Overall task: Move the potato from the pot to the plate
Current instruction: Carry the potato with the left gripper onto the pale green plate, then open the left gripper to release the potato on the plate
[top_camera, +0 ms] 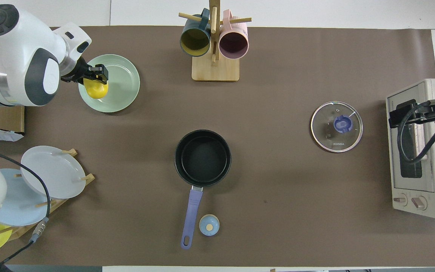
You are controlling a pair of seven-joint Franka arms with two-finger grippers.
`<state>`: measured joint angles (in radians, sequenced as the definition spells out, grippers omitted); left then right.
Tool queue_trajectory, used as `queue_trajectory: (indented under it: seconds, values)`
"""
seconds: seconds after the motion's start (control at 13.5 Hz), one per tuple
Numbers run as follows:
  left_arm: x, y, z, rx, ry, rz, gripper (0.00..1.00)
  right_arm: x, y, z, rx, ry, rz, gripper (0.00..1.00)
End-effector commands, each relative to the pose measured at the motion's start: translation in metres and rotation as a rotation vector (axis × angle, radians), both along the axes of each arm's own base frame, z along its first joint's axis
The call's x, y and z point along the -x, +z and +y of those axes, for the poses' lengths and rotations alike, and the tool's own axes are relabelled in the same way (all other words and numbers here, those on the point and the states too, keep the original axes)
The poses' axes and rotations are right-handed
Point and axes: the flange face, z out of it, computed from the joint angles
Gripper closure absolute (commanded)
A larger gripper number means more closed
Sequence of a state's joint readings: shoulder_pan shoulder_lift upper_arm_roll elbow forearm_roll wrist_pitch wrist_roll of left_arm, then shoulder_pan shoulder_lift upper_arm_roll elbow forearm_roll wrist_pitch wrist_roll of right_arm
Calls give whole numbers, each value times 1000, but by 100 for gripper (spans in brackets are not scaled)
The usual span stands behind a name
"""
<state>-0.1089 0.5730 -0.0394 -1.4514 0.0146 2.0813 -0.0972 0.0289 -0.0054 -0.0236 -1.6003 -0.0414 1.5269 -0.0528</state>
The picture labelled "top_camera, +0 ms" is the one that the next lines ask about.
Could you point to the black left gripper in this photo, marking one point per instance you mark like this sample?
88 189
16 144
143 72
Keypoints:
81 71

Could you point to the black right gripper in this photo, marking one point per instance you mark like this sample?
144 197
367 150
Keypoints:
429 112

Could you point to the glass pot lid blue knob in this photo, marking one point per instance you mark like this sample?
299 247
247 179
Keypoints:
342 124

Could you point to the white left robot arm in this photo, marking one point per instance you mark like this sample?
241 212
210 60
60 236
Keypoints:
21 49

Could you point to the mint green plate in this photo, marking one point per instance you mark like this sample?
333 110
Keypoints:
123 87

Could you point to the wooden plate rack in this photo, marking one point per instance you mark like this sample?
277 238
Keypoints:
89 177

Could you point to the grey plate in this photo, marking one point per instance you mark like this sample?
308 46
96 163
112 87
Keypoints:
51 172

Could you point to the light blue plate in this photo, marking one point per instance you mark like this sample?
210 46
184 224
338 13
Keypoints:
25 207

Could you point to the wooden box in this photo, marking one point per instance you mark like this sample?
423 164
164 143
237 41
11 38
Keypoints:
6 117

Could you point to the dark teal mug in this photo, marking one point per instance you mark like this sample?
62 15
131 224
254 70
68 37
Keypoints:
195 41

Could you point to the wooden mug rack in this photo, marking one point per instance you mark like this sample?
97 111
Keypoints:
215 71

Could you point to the dark blue saucepan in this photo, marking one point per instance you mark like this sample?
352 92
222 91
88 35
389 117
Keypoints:
202 158

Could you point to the pink ribbed mug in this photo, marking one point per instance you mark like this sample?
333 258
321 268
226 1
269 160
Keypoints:
233 45

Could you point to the brown table mat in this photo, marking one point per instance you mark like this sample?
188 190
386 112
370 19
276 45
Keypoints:
278 207

